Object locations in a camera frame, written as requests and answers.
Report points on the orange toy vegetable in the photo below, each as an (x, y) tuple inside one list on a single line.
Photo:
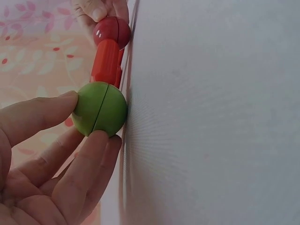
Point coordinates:
[(106, 63)]

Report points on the person's left hand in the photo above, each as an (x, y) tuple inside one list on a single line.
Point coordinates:
[(35, 197)]

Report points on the red toy ball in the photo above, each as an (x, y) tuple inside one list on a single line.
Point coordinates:
[(110, 31)]

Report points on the person's left thumb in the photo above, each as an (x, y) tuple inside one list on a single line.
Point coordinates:
[(39, 112)]

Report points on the person's right hand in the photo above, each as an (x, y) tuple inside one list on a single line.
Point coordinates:
[(86, 14)]

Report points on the green toy ball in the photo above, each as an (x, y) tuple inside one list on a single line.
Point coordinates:
[(100, 110)]

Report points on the person's right fingers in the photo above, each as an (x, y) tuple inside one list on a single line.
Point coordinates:
[(99, 10)]

